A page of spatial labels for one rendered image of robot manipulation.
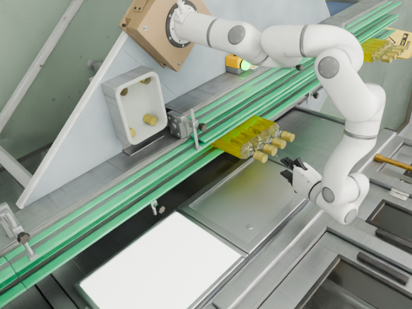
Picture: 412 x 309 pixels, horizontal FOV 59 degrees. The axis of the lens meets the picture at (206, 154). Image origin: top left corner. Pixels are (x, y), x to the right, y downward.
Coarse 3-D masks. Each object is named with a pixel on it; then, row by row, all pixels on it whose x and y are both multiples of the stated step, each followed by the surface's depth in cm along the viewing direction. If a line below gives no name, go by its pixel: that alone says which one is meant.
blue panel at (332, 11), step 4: (328, 4) 238; (332, 4) 237; (336, 4) 236; (340, 4) 235; (344, 4) 234; (348, 4) 233; (352, 4) 232; (328, 8) 231; (332, 8) 230; (336, 8) 229; (340, 8) 228; (344, 8) 227; (332, 12) 223; (336, 12) 222
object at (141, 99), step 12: (132, 84) 118; (156, 84) 125; (120, 96) 124; (132, 96) 128; (144, 96) 132; (156, 96) 129; (120, 108) 118; (132, 108) 130; (144, 108) 134; (156, 108) 133; (132, 120) 132; (144, 132) 131; (156, 132) 132
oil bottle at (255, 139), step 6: (228, 132) 144; (234, 132) 143; (240, 132) 142; (246, 132) 142; (252, 132) 141; (246, 138) 139; (252, 138) 138; (258, 138) 138; (252, 144) 137; (258, 144) 137
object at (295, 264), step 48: (288, 144) 165; (336, 144) 161; (384, 144) 152; (192, 192) 146; (384, 192) 134; (288, 240) 116; (336, 240) 119; (384, 240) 117; (48, 288) 114; (240, 288) 104; (288, 288) 107; (336, 288) 105; (384, 288) 104
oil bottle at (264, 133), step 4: (240, 124) 147; (244, 124) 147; (248, 124) 147; (252, 124) 146; (256, 124) 146; (244, 128) 145; (248, 128) 144; (252, 128) 144; (256, 128) 144; (260, 128) 144; (264, 128) 143; (256, 132) 141; (260, 132) 141; (264, 132) 141; (268, 132) 141; (260, 136) 140; (264, 136) 140; (268, 136) 141; (264, 140) 141
